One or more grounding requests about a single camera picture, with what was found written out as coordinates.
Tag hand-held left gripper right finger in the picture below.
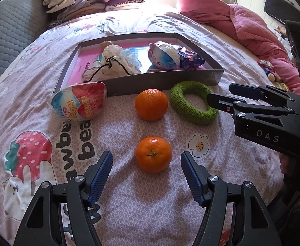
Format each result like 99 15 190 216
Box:
181 151 282 246

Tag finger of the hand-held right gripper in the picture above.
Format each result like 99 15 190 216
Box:
207 92 300 127
229 83 300 108

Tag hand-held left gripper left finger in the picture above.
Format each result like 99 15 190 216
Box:
13 151 114 246

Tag green knitted hair ring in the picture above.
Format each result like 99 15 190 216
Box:
170 81 219 125

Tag orange with green stem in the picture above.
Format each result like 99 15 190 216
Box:
136 137 172 173

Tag blue cookie snack packet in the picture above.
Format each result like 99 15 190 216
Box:
177 47 205 69

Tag grey cardboard box tray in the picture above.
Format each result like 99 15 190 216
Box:
53 32 225 98

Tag orange without stem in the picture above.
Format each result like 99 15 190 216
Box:
135 89 169 121

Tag egg toy with white wrapper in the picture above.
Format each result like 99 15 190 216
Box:
147 41 181 69

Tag egg toy with blue wrapper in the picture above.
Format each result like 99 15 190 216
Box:
51 81 107 125

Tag cream drawstring fabric pouch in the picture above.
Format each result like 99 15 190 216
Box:
82 44 143 82

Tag small doll toy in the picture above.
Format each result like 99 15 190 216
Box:
258 60 284 82

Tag pink quilt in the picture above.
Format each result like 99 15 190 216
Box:
209 4 300 95

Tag black flat television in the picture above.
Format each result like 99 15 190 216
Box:
264 0 300 25

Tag pink pillow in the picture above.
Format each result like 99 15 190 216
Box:
177 0 232 25

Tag leopard print cloth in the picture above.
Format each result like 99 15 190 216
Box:
106 0 150 12

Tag lilac folded clothes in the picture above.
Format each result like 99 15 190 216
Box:
60 0 107 19

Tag grey quilted headboard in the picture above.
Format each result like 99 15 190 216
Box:
0 0 50 95

